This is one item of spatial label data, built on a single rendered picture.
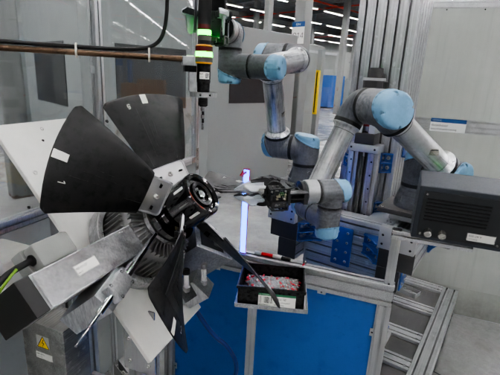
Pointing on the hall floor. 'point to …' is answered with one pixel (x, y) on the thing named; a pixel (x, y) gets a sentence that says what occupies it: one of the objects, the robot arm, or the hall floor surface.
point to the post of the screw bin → (250, 341)
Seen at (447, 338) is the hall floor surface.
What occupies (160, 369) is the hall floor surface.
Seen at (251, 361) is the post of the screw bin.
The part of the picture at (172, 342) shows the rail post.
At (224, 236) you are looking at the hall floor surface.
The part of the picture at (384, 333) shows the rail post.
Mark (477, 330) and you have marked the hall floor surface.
